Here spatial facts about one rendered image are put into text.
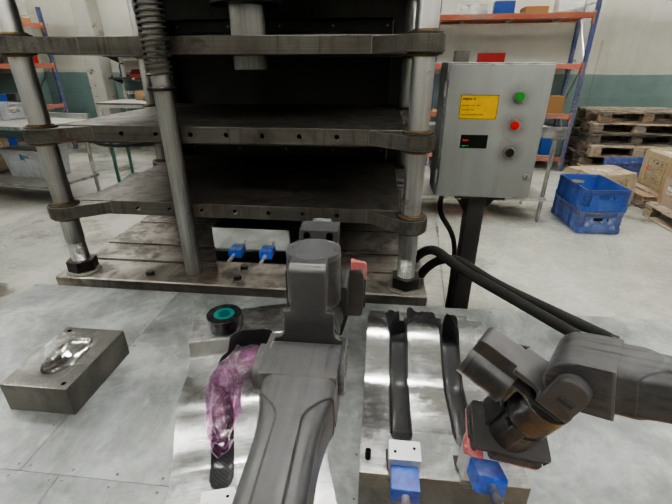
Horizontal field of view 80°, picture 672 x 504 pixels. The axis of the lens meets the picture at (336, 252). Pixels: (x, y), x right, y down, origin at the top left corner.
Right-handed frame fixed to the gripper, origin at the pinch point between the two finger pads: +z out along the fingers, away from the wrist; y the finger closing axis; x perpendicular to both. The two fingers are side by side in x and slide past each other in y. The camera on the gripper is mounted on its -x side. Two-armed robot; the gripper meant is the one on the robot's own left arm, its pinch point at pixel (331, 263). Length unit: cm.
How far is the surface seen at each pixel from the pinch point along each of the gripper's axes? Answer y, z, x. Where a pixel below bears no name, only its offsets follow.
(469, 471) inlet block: -21.6, -12.0, 27.1
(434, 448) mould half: -17.7, -5.5, 30.4
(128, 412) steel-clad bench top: 44, 5, 39
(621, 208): -233, 319, 81
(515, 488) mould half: -29.1, -11.1, 31.0
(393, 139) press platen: -11, 63, -10
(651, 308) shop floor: -192, 192, 112
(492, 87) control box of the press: -39, 74, -24
